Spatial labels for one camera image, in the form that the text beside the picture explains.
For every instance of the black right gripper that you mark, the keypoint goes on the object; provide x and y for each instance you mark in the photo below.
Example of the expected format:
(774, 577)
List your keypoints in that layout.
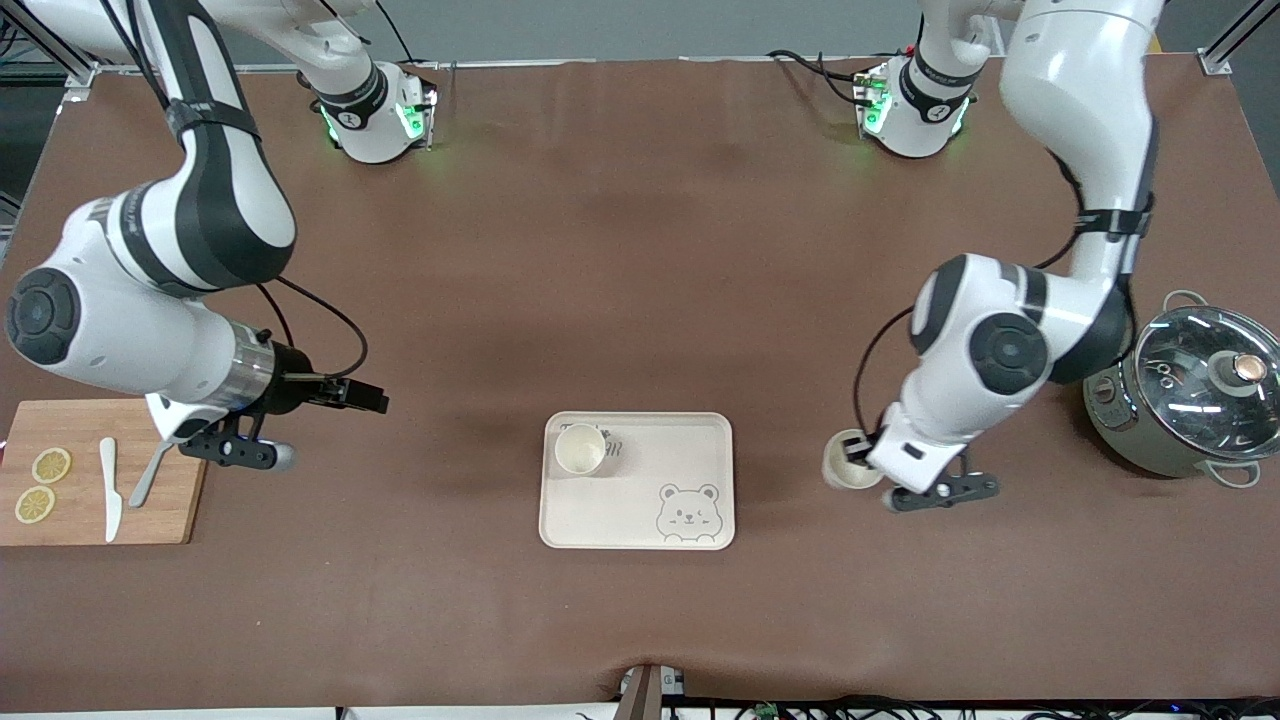
(293, 391)

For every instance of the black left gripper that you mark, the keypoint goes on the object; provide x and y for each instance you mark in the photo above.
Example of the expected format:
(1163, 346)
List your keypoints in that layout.
(862, 452)

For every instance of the white IKEA cup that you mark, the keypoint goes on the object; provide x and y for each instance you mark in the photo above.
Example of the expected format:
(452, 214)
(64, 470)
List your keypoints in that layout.
(840, 476)
(581, 452)

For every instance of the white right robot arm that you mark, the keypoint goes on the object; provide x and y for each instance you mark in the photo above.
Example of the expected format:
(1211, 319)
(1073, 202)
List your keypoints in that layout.
(230, 200)

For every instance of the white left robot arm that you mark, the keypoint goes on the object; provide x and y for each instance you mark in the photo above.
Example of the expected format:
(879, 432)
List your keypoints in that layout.
(1080, 100)

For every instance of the grey plastic knife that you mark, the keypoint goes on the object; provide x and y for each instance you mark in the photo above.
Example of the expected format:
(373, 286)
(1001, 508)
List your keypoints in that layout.
(142, 488)

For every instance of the cream tray with bear print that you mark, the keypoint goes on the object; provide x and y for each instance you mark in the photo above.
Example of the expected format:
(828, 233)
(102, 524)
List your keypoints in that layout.
(610, 510)

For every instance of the white plastic knife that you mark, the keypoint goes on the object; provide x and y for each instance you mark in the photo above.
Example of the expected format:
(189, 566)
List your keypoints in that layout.
(110, 490)

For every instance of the sage green electric pot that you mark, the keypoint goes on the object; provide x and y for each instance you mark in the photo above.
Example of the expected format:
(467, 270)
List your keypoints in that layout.
(1120, 430)

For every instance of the wooden cutting board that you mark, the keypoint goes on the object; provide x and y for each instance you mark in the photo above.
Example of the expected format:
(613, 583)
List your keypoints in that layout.
(60, 420)

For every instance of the brown table cover mat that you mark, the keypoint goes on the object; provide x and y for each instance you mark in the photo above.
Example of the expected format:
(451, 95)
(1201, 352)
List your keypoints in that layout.
(640, 250)

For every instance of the yellow lemon slice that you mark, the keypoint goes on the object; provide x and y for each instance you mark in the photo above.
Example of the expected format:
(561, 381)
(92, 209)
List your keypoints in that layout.
(51, 465)
(35, 505)

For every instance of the glass pot lid with knob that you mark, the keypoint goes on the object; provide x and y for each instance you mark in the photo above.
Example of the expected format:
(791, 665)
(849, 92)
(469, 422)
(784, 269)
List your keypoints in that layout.
(1190, 370)

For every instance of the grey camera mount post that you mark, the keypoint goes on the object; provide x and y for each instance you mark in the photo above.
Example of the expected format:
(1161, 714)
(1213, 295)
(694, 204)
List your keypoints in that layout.
(640, 700)

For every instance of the aluminium frame strut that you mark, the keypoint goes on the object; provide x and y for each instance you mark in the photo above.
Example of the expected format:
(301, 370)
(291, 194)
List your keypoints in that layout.
(80, 74)
(1215, 62)

